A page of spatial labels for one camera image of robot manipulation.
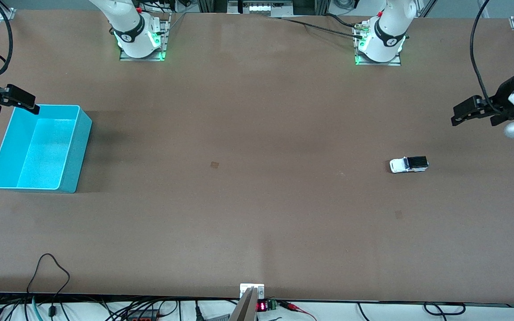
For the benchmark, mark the turquoise plastic bin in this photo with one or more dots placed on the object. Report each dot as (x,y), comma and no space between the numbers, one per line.
(38,151)

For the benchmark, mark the white mounting bracket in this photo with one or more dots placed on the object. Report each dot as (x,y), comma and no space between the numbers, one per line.
(244,287)

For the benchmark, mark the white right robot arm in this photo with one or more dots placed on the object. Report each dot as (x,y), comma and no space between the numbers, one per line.
(132,40)

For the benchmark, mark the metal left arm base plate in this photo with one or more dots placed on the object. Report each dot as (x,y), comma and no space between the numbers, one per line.
(377,63)

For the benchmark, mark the black power strip red switches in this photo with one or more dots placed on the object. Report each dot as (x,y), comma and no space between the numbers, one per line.
(143,316)

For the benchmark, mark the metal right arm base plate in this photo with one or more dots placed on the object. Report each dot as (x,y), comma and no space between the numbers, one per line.
(141,58)

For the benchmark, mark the white toy jeep black roof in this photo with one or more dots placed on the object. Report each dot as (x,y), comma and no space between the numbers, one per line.
(400,166)

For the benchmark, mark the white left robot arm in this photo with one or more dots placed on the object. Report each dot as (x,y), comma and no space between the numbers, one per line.
(386,44)

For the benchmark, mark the grey camera mount bar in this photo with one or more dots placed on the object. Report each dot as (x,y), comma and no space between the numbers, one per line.
(246,307)

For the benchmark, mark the red LED display module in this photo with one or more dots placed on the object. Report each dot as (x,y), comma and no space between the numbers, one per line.
(262,306)

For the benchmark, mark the red clip lead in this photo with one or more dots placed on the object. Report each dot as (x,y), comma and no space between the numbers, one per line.
(290,306)

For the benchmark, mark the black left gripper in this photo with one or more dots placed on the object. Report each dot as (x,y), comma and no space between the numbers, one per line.
(502,98)

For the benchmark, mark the control box with white lights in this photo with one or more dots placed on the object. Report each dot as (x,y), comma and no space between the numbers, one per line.
(261,8)

